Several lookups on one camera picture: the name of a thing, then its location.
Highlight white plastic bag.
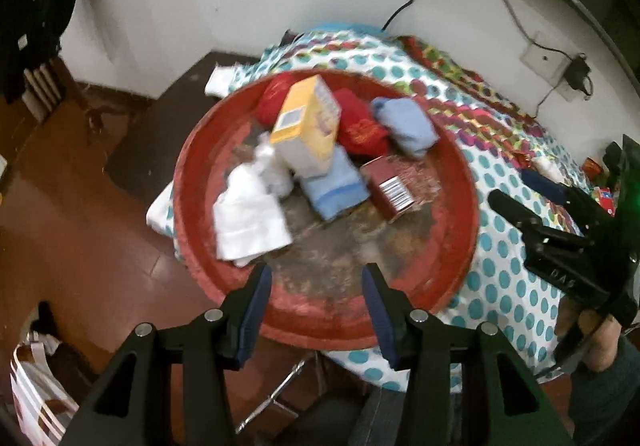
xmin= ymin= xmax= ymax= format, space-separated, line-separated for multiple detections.
xmin=10 ymin=331 xmax=81 ymax=446

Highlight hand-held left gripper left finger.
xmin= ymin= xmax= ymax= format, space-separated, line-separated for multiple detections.
xmin=59 ymin=265 xmax=273 ymax=446

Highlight light blue sock dark cuff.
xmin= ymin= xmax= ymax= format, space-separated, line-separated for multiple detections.
xmin=299 ymin=146 xmax=371 ymax=222

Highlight round red tray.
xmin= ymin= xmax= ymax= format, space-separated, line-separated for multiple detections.
xmin=172 ymin=68 xmax=481 ymax=352

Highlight white cloth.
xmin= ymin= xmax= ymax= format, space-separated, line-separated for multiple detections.
xmin=205 ymin=63 xmax=241 ymax=97

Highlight colourful polka dot tablecloth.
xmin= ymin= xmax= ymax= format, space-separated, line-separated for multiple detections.
xmin=147 ymin=23 xmax=601 ymax=392

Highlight yellow cardboard box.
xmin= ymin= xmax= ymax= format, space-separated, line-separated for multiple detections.
xmin=270 ymin=75 xmax=343 ymax=177

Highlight wooden slatted rack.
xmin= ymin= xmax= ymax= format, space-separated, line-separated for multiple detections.
xmin=22 ymin=57 xmax=68 ymax=124

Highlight plain light blue sock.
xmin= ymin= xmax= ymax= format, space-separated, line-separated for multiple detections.
xmin=371 ymin=97 xmax=441 ymax=159

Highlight dark red cardboard box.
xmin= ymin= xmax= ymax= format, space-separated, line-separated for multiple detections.
xmin=360 ymin=155 xmax=417 ymax=222

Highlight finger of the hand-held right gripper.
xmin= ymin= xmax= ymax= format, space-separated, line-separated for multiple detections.
xmin=520 ymin=170 xmax=608 ymax=229
xmin=487 ymin=190 xmax=592 ymax=248

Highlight dark brown stool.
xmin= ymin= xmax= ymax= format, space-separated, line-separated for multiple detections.
xmin=107 ymin=51 xmax=261 ymax=187

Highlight folding chair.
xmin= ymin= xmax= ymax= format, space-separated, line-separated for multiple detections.
xmin=235 ymin=351 xmax=371 ymax=446

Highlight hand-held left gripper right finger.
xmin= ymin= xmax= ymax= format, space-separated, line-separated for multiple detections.
xmin=361 ymin=263 xmax=576 ymax=446

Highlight black charger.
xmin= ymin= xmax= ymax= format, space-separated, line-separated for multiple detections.
xmin=565 ymin=55 xmax=593 ymax=97

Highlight greyish white sock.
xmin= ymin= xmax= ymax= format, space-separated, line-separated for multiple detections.
xmin=530 ymin=157 xmax=568 ymax=184

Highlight black hanging clothes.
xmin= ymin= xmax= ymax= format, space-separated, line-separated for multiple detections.
xmin=0 ymin=0 xmax=91 ymax=104

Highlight black charger cable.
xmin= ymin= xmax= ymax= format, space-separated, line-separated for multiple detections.
xmin=536 ymin=88 xmax=567 ymax=119

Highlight person's right hand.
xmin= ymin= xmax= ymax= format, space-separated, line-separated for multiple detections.
xmin=555 ymin=298 xmax=623 ymax=373

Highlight white wall socket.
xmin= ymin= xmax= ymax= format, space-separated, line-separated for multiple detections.
xmin=520 ymin=31 xmax=588 ymax=102

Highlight person's right forearm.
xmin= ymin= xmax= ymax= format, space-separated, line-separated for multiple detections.
xmin=570 ymin=333 xmax=640 ymax=446

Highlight red sock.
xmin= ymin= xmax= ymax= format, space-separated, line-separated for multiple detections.
xmin=332 ymin=88 xmax=391 ymax=157
xmin=257 ymin=72 xmax=301 ymax=127

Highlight crumpled white paper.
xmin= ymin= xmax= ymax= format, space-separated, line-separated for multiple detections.
xmin=252 ymin=133 xmax=296 ymax=199

